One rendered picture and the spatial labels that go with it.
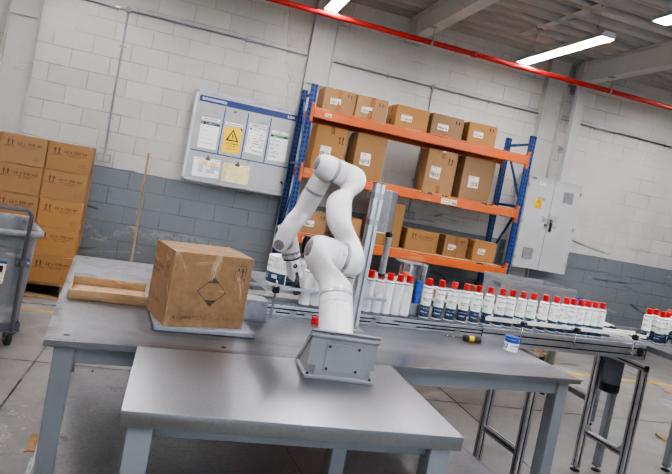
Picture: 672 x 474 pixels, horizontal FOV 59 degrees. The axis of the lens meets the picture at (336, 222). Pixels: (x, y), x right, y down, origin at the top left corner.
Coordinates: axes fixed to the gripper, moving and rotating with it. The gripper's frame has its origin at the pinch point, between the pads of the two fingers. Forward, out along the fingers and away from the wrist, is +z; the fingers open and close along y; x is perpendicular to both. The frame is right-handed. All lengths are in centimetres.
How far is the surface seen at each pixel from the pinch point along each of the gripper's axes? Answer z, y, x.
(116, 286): -17, 13, 76
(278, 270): -0.5, 41.8, -2.7
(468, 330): 40, -6, -85
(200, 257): -33, -45, 45
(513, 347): 43, -31, -93
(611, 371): 97, 7, -188
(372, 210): -33, -17, -36
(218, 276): -25, -43, 39
